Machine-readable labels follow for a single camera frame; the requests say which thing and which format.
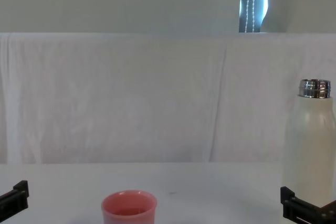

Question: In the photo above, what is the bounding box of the cream vacuum bottle steel neck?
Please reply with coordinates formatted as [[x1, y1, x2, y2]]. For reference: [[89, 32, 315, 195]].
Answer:
[[282, 79, 334, 208]]

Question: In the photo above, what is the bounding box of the white table cloth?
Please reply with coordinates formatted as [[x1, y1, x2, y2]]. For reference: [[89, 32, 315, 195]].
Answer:
[[0, 162, 336, 224]]

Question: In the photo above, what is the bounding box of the pink cup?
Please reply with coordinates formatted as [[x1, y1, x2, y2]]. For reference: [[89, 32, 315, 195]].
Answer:
[[101, 189, 158, 224]]

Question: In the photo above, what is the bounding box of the white draped cloth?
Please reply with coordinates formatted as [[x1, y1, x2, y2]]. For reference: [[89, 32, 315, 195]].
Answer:
[[0, 32, 336, 165]]

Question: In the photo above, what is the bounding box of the white bead chain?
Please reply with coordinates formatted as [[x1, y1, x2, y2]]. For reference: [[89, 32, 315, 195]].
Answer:
[[244, 0, 256, 34]]

